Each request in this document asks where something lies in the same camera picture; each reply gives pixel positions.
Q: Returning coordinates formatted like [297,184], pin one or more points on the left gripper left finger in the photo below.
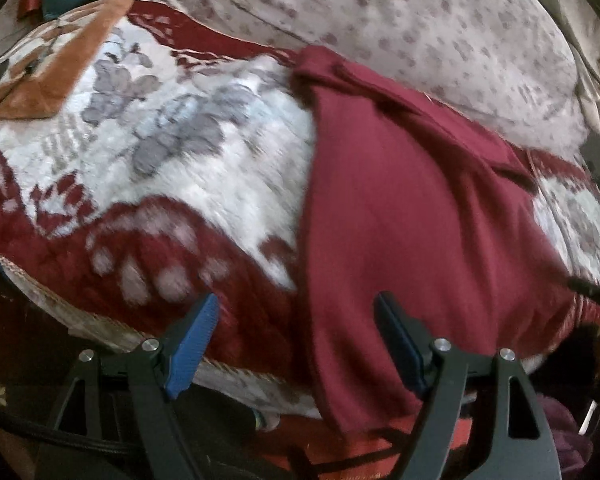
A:
[115,419]

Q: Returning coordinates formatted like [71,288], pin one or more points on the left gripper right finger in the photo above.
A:
[480,417]

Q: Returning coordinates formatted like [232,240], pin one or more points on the dark red sweater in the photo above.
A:
[409,197]

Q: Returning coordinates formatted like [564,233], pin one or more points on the floral pink quilt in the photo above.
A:
[503,63]

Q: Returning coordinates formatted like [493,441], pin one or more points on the red white floral blanket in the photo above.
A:
[180,163]

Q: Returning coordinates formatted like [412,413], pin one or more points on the orange brown patterned blanket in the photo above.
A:
[44,67]

